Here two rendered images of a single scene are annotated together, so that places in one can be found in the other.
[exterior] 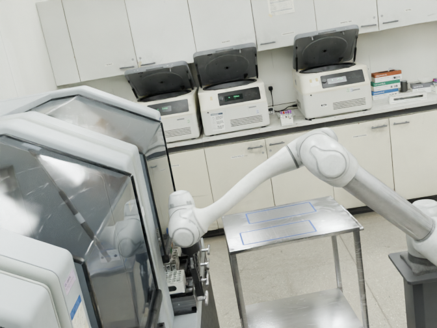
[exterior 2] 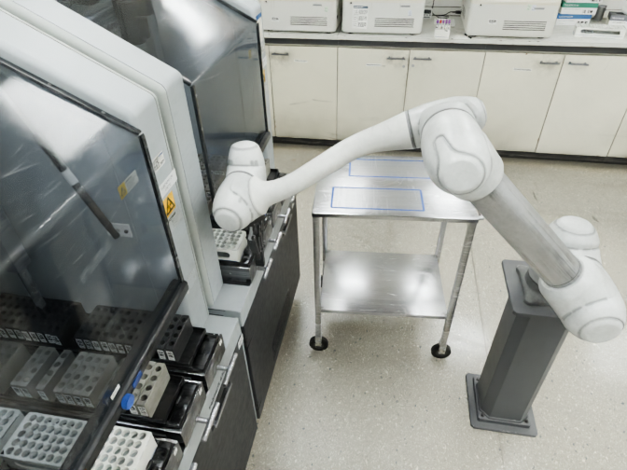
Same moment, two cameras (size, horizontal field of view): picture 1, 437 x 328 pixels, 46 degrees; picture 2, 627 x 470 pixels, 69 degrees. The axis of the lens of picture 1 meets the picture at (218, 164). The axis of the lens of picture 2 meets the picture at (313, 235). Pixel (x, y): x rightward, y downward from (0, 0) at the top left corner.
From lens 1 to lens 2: 0.79 m
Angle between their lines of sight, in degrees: 24
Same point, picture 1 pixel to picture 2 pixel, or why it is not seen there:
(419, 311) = (514, 337)
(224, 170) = (355, 78)
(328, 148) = (464, 148)
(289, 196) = not seen: hidden behind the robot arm
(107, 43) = not seen: outside the picture
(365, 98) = (546, 22)
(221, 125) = (363, 23)
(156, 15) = not seen: outside the picture
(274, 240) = (369, 211)
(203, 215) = (261, 193)
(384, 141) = (548, 82)
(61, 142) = (29, 57)
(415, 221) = (555, 266)
